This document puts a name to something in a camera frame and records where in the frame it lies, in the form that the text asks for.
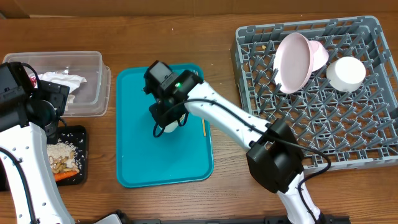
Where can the clear plastic bin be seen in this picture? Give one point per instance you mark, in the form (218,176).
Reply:
(91,97)

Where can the white paper cup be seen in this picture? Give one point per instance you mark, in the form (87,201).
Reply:
(171,127)

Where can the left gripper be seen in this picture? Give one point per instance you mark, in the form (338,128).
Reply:
(55,93)

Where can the rice and peanut scraps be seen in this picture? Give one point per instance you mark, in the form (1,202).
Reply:
(63,157)

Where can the white bowl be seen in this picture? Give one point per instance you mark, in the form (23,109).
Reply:
(346,74)

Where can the pink bowl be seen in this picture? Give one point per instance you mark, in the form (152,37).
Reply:
(320,55)

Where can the wooden chopstick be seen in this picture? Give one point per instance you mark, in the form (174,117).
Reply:
(204,127)

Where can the teal plastic tray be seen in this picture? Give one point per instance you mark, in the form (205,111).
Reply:
(142,160)

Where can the orange carrot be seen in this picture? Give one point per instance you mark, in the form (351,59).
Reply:
(64,175)

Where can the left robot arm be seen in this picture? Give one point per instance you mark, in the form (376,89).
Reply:
(30,114)

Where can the large pink plate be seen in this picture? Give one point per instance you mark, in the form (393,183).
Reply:
(294,63)

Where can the black plastic tray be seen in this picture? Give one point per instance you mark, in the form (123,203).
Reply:
(78,137)

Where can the red snack wrapper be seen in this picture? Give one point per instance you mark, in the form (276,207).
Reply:
(33,81)

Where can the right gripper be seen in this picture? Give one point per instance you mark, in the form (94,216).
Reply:
(162,108)

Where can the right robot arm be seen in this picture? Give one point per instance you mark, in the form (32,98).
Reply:
(272,151)

